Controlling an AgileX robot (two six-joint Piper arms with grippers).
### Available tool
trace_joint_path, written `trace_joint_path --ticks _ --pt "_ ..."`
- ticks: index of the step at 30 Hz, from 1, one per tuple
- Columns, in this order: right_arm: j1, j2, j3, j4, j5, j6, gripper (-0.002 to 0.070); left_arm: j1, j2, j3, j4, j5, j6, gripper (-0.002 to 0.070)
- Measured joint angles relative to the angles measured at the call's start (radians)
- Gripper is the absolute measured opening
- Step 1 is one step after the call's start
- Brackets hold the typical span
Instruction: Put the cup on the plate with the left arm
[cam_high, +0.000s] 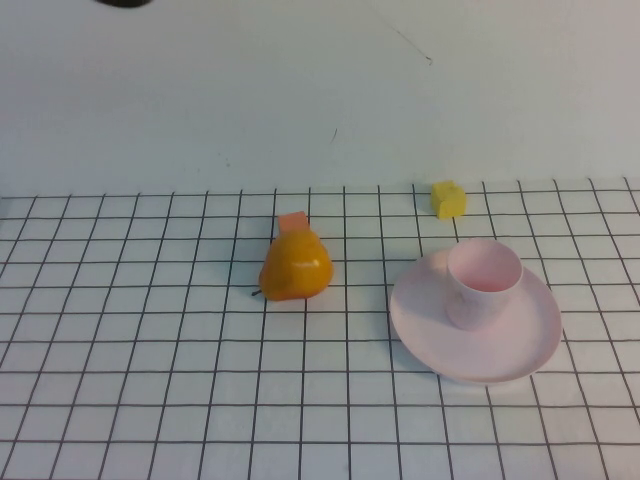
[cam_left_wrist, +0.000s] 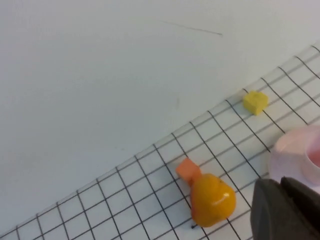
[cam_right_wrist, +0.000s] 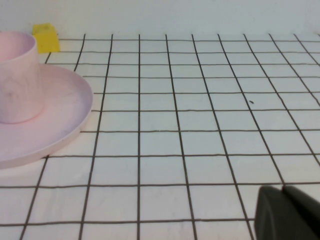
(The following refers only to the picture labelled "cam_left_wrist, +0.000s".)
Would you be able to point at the orange toy fruit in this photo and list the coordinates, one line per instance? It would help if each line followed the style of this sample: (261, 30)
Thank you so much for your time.
(212, 202)

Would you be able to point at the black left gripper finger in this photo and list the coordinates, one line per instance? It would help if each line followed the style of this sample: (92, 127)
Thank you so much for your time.
(280, 215)

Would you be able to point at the orange foam block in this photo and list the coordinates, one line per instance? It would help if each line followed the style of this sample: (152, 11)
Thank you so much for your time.
(188, 170)

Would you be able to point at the white black-grid table sheet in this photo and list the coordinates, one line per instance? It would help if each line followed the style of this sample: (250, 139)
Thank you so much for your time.
(150, 200)

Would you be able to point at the yellow foam block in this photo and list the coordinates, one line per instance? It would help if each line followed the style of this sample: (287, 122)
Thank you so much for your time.
(255, 102)

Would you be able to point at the pale pink plastic cup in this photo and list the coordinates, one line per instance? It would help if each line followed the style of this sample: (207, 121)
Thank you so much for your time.
(287, 157)

